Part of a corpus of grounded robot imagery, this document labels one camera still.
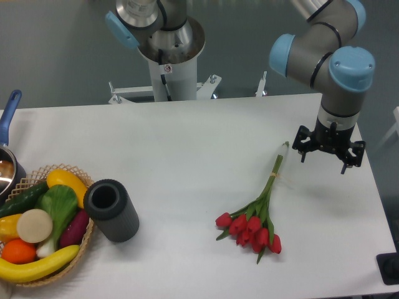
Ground yellow lemon squash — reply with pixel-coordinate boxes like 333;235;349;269
46;169;88;209

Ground yellow bell pepper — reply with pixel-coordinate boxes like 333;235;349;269
0;214;22;244

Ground red tulip bouquet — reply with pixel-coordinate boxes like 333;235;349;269
215;141;289;263

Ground dark grey ribbed vase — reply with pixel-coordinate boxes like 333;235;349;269
84;179;140;243

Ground green cucumber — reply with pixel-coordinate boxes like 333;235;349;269
1;182;49;217

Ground yellow banana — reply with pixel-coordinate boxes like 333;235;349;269
1;245;80;283

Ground green bok choy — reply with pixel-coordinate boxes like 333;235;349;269
36;184;78;259

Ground beige round disc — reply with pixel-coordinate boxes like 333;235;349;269
16;209;53;244

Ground woven wicker basket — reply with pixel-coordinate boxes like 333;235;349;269
1;164;94;287

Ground white object at right edge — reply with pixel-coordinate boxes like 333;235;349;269
377;107;399;148

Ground orange fruit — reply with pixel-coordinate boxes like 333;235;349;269
1;239;36;264

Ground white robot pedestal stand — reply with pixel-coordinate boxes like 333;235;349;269
106;12;222;104

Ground purple sweet potato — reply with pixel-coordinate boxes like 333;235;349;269
59;209;89;248

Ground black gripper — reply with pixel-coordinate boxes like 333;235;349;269
293;115;366;174

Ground black device at table edge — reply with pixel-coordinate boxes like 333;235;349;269
376;252;398;285

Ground blue handled saucepan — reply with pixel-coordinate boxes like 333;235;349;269
1;90;26;205

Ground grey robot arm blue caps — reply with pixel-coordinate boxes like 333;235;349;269
105;1;375;168

